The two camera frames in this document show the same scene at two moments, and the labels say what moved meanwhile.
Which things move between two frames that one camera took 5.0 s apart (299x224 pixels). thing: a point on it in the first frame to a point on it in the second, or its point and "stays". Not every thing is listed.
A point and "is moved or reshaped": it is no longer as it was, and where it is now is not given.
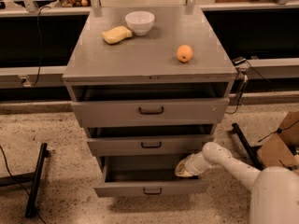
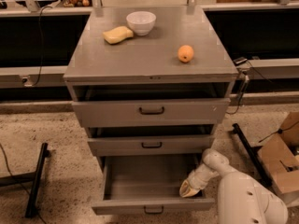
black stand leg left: [34, 176] stays
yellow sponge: [115, 35] stays
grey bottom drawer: [180, 186] is moved or reshaped
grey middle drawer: [185, 146] stays
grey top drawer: [153, 113] stays
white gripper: [192, 167] to [197, 180]
